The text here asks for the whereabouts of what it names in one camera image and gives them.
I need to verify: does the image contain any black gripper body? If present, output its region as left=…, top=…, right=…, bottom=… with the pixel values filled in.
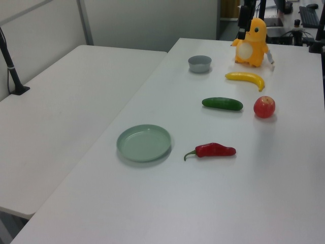
left=238, top=5, right=252, bottom=33

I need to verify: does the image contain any red apple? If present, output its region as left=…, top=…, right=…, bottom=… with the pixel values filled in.
left=253, top=96, right=276, bottom=119

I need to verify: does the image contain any small grey bowl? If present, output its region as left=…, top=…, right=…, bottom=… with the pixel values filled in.
left=188, top=55, right=212, bottom=74

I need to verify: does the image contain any orange plush dinosaur toy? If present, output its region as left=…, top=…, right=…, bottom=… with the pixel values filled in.
left=230, top=17, right=270, bottom=68

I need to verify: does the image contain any black equipment box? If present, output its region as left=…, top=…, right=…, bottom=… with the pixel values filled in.
left=266, top=26, right=293, bottom=45

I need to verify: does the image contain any white plush toy tag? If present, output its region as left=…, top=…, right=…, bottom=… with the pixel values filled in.
left=265, top=49, right=276, bottom=71

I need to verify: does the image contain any yellow banana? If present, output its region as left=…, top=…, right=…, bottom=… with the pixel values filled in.
left=224, top=72, right=266, bottom=93

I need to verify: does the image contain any black computer keyboard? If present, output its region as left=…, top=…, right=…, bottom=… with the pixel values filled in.
left=299, top=5, right=321, bottom=28

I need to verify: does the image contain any green cucumber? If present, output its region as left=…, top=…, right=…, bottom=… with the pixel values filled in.
left=202, top=97, right=244, bottom=112

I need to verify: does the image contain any black clamp stand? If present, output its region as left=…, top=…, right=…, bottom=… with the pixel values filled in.
left=308, top=0, right=325, bottom=53

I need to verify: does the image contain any red chili pepper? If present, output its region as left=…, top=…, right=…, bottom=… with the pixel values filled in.
left=183, top=142, right=237, bottom=162

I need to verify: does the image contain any pale green plate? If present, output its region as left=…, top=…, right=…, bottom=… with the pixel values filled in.
left=116, top=124, right=173, bottom=163

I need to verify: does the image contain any grey partition frame post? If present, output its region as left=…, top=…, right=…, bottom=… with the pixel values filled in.
left=75, top=0, right=94, bottom=46

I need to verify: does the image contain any black camera stand pole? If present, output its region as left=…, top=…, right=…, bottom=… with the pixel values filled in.
left=0, top=25, right=30, bottom=96

